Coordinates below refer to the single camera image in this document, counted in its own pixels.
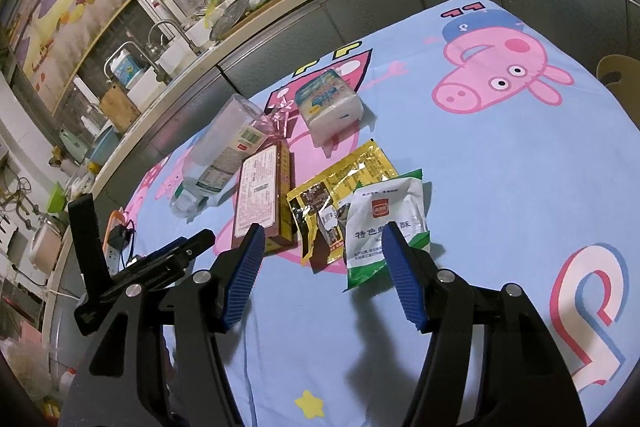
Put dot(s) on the white and green snack packet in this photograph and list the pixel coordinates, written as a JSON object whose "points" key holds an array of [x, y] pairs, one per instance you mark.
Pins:
{"points": [[385, 212]]}

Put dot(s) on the orange and white power strip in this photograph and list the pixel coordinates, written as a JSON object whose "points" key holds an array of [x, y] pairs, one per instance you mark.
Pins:
{"points": [[110, 247]]}

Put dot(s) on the green plastic bowl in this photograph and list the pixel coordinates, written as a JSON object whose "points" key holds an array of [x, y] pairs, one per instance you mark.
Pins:
{"points": [[57, 197]]}

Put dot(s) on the wooden chair back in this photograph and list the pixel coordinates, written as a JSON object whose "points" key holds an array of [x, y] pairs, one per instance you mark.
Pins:
{"points": [[620, 72]]}

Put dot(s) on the blue plastic basin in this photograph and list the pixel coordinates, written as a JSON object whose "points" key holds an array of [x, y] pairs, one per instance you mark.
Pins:
{"points": [[105, 144]]}

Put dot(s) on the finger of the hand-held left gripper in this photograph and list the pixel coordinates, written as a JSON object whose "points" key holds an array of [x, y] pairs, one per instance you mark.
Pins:
{"points": [[87, 242], [185, 249]]}

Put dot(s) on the yellow and red cardboard box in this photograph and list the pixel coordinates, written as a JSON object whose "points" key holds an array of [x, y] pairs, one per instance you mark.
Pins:
{"points": [[260, 197]]}

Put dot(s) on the clear plastic bottle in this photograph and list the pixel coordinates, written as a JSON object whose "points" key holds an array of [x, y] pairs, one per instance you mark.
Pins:
{"points": [[220, 152]]}

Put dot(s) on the white container with blue label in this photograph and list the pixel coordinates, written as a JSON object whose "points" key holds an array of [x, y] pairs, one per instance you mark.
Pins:
{"points": [[127, 69]]}

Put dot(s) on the upright wooden cutting board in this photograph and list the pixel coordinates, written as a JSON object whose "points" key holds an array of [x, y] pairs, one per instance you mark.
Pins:
{"points": [[120, 109]]}

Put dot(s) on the glass pot lid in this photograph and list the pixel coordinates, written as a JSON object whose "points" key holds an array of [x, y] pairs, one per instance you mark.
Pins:
{"points": [[229, 17]]}

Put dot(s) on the wall poster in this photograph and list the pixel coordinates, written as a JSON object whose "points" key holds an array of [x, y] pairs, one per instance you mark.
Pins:
{"points": [[65, 7]]}

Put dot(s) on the white ceramic sink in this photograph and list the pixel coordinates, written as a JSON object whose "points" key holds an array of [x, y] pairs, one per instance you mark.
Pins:
{"points": [[175, 57]]}

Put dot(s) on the black charger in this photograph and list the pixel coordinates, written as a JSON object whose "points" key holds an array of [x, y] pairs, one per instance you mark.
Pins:
{"points": [[120, 238]]}

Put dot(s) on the yellow snack packet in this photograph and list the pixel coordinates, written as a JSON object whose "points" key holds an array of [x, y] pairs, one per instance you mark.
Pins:
{"points": [[350, 177]]}

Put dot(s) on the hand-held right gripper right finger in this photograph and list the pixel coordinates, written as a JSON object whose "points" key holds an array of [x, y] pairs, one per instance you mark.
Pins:
{"points": [[405, 277]]}

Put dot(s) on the metal faucet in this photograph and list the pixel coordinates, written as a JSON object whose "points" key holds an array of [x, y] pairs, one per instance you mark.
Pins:
{"points": [[150, 57], [186, 38]]}

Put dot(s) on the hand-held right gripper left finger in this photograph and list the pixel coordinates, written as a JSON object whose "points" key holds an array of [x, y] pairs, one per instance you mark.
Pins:
{"points": [[245, 277]]}

